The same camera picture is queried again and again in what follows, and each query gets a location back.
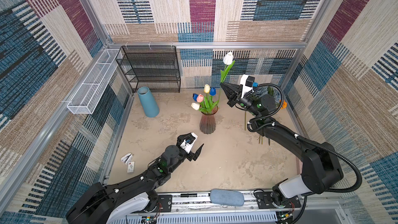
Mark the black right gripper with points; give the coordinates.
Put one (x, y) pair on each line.
(234, 95)

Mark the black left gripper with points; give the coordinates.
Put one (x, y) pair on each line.
(190, 156)

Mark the yellow artificial tulip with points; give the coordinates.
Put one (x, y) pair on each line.
(207, 88)

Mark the pink artificial tulip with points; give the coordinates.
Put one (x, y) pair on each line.
(202, 100)

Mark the red ribbed glass vase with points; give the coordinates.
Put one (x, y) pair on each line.
(208, 122)

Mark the blue-grey artificial rose bunch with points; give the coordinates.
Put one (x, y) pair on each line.
(267, 91)

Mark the orange artificial flower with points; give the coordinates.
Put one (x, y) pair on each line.
(284, 104)

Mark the teal cylindrical vase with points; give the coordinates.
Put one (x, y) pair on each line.
(148, 102)

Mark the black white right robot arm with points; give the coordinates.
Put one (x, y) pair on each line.
(321, 168)

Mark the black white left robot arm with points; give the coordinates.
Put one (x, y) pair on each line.
(103, 204)

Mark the blue-grey oval pad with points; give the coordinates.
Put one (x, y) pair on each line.
(227, 197)

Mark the small white paper tags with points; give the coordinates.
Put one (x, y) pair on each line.
(127, 160)

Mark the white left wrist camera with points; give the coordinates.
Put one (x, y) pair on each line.
(186, 141)

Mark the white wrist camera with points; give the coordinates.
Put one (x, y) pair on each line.
(248, 84)
(186, 141)

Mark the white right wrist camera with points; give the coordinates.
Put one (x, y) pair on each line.
(248, 84)

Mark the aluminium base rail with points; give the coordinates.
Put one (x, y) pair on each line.
(196, 208)

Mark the black wire shelf rack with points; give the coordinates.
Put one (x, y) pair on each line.
(154, 67)

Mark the white wire mesh basket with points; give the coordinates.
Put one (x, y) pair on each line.
(89, 93)

